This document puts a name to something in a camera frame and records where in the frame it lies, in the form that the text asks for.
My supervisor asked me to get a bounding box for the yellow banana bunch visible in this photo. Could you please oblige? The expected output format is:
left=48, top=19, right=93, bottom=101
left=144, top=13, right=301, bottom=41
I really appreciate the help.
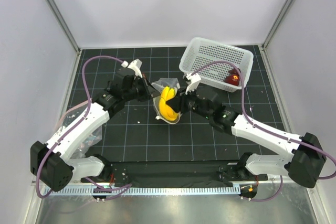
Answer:
left=159, top=86, right=182, bottom=122

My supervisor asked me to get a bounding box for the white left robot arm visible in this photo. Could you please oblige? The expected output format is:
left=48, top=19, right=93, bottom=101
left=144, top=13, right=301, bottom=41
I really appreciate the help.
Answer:
left=30, top=68, right=160, bottom=192

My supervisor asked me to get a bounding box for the white slotted cable duct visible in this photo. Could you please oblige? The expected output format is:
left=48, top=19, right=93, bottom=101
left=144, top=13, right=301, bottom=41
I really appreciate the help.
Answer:
left=50, top=184, right=240, bottom=197

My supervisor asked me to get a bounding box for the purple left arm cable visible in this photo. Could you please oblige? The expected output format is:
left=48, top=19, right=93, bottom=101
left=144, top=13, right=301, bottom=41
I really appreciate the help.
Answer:
left=36, top=55, right=132, bottom=201

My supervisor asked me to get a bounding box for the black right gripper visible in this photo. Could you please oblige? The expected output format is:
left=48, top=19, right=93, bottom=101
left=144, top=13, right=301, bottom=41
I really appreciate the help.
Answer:
left=166, top=84, right=212, bottom=120

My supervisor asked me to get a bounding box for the black grid cutting mat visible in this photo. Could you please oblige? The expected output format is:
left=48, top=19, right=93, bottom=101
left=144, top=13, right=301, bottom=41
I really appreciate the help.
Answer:
left=68, top=45, right=284, bottom=162

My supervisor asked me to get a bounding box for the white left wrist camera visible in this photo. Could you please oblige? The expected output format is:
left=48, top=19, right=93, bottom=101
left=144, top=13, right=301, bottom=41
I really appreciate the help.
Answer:
left=128, top=59, right=142, bottom=76

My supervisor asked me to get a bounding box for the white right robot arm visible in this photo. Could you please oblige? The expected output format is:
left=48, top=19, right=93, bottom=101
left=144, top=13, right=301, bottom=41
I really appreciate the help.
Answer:
left=162, top=91, right=326, bottom=188

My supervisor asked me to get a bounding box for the red apple near front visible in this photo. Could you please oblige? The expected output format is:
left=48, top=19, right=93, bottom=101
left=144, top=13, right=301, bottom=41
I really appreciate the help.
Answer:
left=224, top=75, right=240, bottom=86

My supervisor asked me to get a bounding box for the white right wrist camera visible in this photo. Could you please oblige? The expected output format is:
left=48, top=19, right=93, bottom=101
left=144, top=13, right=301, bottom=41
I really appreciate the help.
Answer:
left=182, top=73, right=201, bottom=95

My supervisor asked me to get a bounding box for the clear polka dot zip bag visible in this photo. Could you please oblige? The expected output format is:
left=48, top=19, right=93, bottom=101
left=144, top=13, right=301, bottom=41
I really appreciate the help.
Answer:
left=152, top=78, right=181, bottom=124

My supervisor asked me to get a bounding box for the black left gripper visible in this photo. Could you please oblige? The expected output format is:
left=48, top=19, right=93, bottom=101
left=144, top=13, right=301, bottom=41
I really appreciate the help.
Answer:
left=123, top=73, right=160, bottom=102

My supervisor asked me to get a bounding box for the pile of spare zip bags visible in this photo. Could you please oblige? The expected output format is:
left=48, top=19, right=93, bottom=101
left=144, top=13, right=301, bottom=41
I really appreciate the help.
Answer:
left=47, top=101, right=109, bottom=161

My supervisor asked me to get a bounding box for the white perforated plastic basket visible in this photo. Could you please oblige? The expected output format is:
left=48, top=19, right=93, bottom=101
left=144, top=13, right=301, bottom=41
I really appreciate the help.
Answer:
left=179, top=37, right=254, bottom=92

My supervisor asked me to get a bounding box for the red apple at back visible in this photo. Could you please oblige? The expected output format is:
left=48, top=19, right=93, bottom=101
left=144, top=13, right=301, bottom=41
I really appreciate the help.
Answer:
left=228, top=68, right=241, bottom=76

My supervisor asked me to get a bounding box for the red apple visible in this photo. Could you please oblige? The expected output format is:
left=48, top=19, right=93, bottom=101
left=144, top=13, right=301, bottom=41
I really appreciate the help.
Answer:
left=228, top=68, right=241, bottom=76
left=224, top=75, right=240, bottom=86

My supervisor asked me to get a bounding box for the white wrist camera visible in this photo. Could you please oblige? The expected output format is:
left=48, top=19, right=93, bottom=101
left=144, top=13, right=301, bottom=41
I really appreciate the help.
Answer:
left=182, top=73, right=201, bottom=95
left=128, top=59, right=142, bottom=76

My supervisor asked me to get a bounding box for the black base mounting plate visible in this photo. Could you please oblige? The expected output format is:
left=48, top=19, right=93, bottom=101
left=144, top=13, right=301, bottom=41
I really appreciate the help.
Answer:
left=91, top=160, right=268, bottom=188

